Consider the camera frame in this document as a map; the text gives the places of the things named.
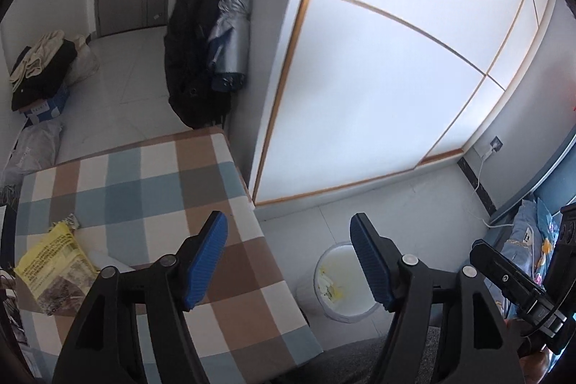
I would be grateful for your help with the white plastic bag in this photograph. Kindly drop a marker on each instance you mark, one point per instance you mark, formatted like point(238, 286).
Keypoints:
point(85, 62)

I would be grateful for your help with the person's grey trouser leg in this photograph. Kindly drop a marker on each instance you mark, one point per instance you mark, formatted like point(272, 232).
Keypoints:
point(351, 361)

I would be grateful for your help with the beige folded cloth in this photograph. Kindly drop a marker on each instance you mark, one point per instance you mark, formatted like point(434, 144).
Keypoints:
point(38, 53)

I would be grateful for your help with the white round trash bin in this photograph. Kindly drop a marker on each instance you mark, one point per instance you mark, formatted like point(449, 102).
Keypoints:
point(333, 262)

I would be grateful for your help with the white charger plug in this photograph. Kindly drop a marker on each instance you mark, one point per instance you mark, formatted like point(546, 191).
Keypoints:
point(486, 153)

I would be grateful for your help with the yellow and white paper scraps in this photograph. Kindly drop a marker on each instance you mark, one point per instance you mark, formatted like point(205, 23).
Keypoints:
point(330, 289)

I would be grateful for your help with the white sliding door panel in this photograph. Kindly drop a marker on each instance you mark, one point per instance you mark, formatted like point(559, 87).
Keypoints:
point(382, 73)

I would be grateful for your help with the silver folded umbrella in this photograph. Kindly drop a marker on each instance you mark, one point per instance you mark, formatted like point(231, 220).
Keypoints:
point(231, 33)

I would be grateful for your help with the blue bed frame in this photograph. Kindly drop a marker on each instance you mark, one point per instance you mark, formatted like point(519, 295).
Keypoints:
point(553, 181)

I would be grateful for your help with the person's right hand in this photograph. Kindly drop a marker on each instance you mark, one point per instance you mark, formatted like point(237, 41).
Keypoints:
point(535, 370)

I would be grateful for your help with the grey plastic bag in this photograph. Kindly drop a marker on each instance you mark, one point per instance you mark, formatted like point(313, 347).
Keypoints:
point(36, 145)

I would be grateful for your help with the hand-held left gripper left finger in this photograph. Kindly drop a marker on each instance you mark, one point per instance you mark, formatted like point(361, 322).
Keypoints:
point(204, 265)

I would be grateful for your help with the wall socket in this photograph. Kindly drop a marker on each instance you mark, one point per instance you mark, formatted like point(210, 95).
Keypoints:
point(496, 143)

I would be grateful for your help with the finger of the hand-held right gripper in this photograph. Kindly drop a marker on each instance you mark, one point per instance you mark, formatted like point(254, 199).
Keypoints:
point(504, 271)

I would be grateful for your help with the black folded clothes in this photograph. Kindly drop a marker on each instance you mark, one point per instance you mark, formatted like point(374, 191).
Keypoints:
point(45, 78)

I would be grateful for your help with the checkered tablecloth table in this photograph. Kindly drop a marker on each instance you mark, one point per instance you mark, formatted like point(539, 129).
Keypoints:
point(148, 186)

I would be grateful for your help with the black hanging coat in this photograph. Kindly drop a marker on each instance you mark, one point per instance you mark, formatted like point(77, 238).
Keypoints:
point(189, 51)

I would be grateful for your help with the yellow printed plastic packet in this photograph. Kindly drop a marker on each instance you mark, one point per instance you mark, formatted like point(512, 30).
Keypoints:
point(47, 258)

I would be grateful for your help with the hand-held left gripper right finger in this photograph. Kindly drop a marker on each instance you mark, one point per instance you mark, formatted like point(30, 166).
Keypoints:
point(371, 265)

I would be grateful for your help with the blue cardboard box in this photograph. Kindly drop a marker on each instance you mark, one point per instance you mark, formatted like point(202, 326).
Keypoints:
point(49, 107)

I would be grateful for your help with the black marble trim strip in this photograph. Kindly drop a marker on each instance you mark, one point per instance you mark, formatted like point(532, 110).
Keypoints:
point(474, 186)

